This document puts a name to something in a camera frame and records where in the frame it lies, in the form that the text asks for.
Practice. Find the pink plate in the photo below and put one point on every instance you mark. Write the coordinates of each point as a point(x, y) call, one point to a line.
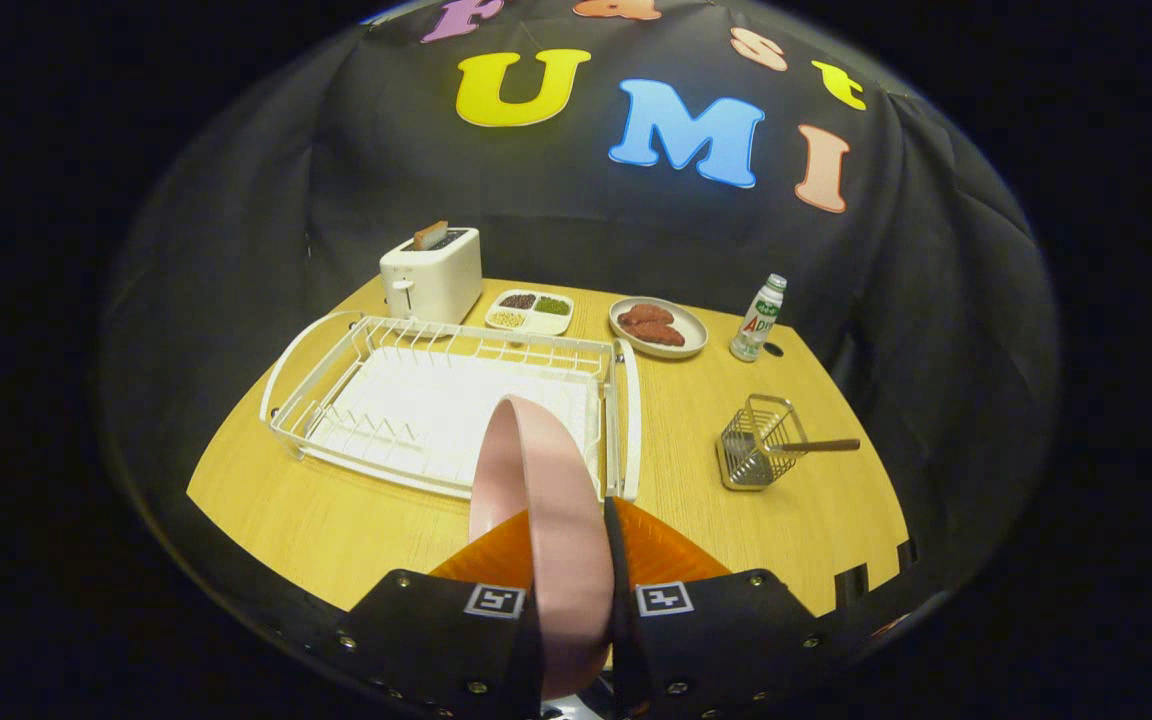
point(561, 540)

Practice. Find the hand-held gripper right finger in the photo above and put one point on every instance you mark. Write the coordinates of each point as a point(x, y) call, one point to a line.
point(706, 640)

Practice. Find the white toaster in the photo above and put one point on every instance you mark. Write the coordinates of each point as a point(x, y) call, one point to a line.
point(436, 280)

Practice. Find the white green drink bottle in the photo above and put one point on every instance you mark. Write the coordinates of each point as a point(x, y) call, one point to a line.
point(758, 320)

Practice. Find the white divided bean dish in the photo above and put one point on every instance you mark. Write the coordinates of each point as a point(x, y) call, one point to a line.
point(528, 312)

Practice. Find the toast slice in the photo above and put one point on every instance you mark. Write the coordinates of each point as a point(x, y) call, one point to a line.
point(430, 236)

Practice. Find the red meat piece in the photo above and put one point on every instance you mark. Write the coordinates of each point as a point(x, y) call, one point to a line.
point(646, 314)
point(658, 335)

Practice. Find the beige ceramic plate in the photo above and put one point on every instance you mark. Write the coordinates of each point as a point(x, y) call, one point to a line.
point(691, 335)

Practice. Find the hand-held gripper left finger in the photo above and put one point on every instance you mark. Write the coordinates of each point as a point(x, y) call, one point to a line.
point(446, 640)

